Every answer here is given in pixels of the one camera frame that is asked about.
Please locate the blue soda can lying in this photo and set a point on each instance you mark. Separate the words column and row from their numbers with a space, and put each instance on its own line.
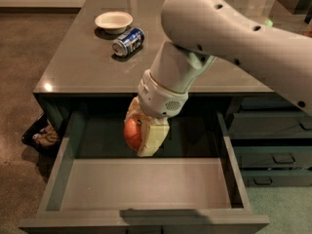
column 128, row 42

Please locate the open grey top drawer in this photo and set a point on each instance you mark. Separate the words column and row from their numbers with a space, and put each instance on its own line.
column 192, row 185

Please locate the white bowl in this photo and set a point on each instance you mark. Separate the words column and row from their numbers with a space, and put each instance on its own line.
column 114, row 22

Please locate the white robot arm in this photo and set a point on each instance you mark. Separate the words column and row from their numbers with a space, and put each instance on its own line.
column 199, row 31

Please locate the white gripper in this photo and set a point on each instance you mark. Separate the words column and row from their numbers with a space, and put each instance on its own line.
column 158, row 98

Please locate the red apple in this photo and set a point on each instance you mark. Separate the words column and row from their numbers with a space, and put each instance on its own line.
column 132, row 133

